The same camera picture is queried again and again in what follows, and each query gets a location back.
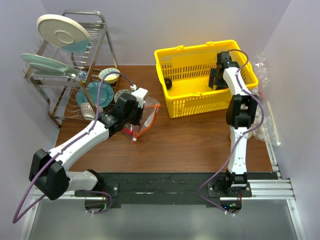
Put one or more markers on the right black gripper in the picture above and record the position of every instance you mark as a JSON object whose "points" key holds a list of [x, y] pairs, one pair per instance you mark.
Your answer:
{"points": [[213, 74]]}

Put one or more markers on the clear zip top bag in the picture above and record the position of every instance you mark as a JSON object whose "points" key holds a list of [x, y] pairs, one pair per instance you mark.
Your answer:
{"points": [[148, 118]]}

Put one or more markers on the green chili pepper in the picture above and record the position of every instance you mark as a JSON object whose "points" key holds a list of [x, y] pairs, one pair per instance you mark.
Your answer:
{"points": [[129, 127]]}

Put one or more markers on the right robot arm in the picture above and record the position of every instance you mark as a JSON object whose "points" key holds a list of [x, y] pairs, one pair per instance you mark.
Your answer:
{"points": [[240, 116]]}

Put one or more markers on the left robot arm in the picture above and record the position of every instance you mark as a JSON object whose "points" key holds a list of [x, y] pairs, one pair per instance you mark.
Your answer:
{"points": [[50, 171]]}

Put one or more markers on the clear plastic bag pile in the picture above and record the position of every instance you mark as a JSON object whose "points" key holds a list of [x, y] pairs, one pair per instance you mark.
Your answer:
{"points": [[267, 131]]}

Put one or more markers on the yellow plastic basket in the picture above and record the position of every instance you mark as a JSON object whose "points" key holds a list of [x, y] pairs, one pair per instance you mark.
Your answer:
{"points": [[189, 68]]}

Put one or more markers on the dark floral bowl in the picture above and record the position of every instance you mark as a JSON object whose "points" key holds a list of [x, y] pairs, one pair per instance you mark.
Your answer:
{"points": [[121, 92]]}

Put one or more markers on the teal patterned bowl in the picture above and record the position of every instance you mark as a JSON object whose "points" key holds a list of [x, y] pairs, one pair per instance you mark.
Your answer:
{"points": [[109, 75]]}

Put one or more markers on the teal scalloped plate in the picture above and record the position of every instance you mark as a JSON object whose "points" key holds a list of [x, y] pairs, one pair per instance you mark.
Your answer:
{"points": [[105, 97]]}

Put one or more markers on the patterned cup in rack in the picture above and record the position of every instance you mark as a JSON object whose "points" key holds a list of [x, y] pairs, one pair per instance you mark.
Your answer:
{"points": [[87, 111]]}

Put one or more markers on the blue patterned small dish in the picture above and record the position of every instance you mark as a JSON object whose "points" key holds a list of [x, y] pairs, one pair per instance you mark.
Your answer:
{"points": [[83, 74]]}

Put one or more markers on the metal dish rack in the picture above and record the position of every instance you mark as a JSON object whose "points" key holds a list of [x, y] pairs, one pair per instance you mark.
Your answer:
{"points": [[59, 89]]}

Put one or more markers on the white and blue plate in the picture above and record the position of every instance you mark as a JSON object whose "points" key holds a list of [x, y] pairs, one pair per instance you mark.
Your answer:
{"points": [[63, 33]]}

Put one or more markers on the pale green plate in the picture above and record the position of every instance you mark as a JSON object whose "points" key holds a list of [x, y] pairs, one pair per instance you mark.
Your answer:
{"points": [[47, 65]]}

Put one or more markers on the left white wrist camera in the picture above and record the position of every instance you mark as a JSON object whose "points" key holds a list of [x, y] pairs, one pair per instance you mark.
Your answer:
{"points": [[141, 95]]}

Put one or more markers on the aluminium rail frame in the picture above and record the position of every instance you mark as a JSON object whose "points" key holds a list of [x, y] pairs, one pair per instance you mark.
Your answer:
{"points": [[269, 214]]}

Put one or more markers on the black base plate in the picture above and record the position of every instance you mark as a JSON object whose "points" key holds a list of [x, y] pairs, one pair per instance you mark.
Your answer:
{"points": [[174, 189]]}

